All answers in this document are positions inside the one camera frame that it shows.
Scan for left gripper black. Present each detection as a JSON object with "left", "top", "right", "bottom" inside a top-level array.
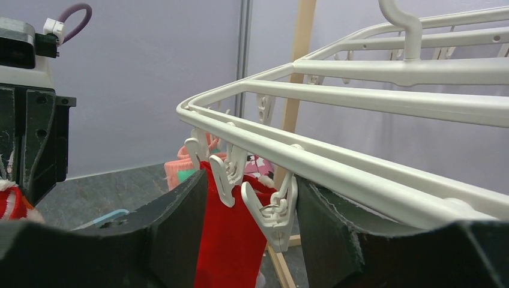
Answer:
[{"left": 1, "top": 86, "right": 77, "bottom": 206}]

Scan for red sock white trim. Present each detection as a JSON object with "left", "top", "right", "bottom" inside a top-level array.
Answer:
[{"left": 194, "top": 161, "right": 267, "bottom": 287}]

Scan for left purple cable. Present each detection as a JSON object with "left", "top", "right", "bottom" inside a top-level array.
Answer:
[{"left": 57, "top": 3, "right": 93, "bottom": 44}]

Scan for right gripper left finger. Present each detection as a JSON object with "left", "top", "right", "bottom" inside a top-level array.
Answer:
[{"left": 1, "top": 170, "right": 208, "bottom": 287}]

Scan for red sock white stars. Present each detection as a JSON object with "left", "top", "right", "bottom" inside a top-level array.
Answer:
[{"left": 1, "top": 179, "right": 45, "bottom": 223}]

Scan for wooden hanger stand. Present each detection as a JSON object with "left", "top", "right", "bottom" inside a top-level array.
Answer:
[{"left": 267, "top": 0, "right": 316, "bottom": 287}]

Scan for white clip hanger frame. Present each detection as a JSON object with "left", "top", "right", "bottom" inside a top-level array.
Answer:
[{"left": 176, "top": 1, "right": 508, "bottom": 245}]

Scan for blue plastic basket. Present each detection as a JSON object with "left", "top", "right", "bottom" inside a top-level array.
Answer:
[{"left": 74, "top": 209, "right": 129, "bottom": 230}]

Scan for pink sock green patches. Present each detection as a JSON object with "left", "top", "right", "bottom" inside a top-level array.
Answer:
[{"left": 177, "top": 132, "right": 226, "bottom": 160}]

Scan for pink camouflage cloth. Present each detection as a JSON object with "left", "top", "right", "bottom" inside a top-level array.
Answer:
[{"left": 244, "top": 154, "right": 274, "bottom": 179}]

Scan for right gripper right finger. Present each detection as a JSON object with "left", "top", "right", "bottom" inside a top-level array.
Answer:
[{"left": 297, "top": 177, "right": 508, "bottom": 287}]

